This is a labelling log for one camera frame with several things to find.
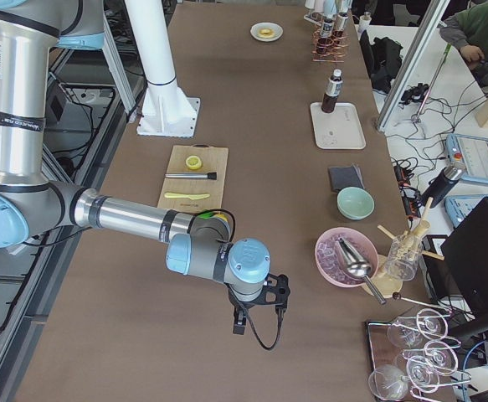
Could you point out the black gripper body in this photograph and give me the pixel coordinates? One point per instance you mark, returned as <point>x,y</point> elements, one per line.
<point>238,304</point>

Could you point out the glazed ring donut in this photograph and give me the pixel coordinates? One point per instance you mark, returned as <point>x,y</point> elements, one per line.
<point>266,32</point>

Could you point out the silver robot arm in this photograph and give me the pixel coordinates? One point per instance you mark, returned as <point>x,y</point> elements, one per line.
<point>200,244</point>

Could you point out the cream rabbit tray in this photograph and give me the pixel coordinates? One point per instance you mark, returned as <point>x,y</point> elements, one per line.
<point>339,130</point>

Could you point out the dark tea bottle on tray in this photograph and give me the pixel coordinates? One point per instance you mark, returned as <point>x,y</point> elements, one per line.
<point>332,91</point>

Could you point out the pink bowl with ice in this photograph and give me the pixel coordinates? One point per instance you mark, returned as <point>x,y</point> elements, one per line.
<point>330,259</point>

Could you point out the steel ice scoop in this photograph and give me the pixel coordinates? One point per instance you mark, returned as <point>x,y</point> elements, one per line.
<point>358,267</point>

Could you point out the yellow lemon upper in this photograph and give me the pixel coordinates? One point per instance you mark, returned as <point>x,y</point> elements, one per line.
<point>221,216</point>

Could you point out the green lime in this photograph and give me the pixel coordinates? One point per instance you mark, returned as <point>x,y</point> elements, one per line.
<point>205,215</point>

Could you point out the mint green bowl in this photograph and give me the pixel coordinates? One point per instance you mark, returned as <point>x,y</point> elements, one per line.
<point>355,203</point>

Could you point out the clear glass pitcher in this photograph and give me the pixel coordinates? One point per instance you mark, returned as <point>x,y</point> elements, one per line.
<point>403,258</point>

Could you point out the grey folded cloth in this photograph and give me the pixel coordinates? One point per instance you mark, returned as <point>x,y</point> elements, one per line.
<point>345,177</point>

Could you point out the wooden mug tree stand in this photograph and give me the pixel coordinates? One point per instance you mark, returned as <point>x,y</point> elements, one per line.
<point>419,231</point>

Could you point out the steel cylindrical muddler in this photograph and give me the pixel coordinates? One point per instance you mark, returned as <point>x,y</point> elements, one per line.
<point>193,176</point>

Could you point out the wine glass on rack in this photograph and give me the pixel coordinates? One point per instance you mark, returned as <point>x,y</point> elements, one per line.
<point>403,333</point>

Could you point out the wooden cutting board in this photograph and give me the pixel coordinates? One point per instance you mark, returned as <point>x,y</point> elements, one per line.
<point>214,159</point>

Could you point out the yellow plastic knife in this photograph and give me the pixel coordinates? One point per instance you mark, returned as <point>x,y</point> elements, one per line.
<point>190,196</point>

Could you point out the half lemon slice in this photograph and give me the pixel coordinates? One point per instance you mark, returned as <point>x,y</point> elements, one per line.
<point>193,162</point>

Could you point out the teach pendant tablet near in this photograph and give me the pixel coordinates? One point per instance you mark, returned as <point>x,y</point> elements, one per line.
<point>458,207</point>

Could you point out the teach pendant tablet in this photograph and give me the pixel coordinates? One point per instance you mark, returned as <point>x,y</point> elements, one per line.
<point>458,207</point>
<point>472,152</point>

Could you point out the black computer monitor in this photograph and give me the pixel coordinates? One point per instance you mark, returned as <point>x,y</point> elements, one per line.
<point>466,255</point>

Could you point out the black thermos bottle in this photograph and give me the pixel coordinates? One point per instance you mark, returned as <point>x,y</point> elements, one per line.
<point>443,183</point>

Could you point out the teach pendant tablet far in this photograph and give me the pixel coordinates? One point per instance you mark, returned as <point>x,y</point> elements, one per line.
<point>472,152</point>

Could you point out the white round plate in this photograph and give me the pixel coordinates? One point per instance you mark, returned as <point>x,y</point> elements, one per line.
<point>274,26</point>

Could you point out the bottle lying in rack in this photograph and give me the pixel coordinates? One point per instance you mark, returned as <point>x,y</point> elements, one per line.
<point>326,28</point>

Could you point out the seated person green jacket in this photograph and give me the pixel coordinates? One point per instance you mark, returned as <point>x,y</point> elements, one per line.
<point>467,31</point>

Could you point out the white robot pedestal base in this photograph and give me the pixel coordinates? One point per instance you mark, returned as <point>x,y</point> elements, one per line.
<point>166,110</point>

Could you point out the copper wire bottle rack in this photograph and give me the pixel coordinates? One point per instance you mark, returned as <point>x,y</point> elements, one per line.
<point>333,50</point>

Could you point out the aluminium frame post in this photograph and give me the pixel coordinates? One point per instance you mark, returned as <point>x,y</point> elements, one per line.
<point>415,52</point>

